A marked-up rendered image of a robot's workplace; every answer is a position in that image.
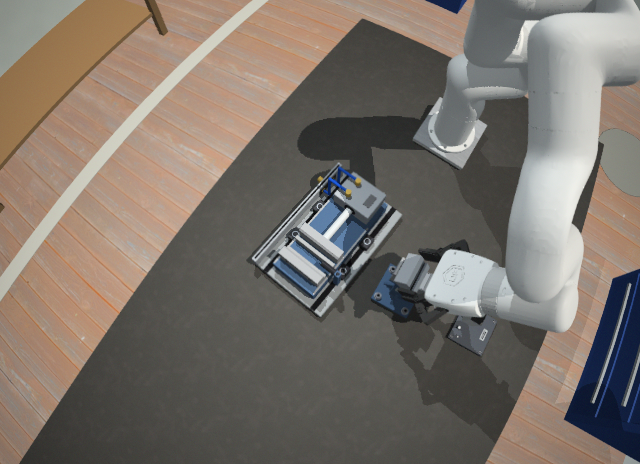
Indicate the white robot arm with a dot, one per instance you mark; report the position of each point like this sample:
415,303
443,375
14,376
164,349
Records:
571,56

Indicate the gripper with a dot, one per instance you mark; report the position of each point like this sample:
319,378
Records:
456,284

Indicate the white flat bar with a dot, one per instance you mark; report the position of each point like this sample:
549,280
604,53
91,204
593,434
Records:
313,251

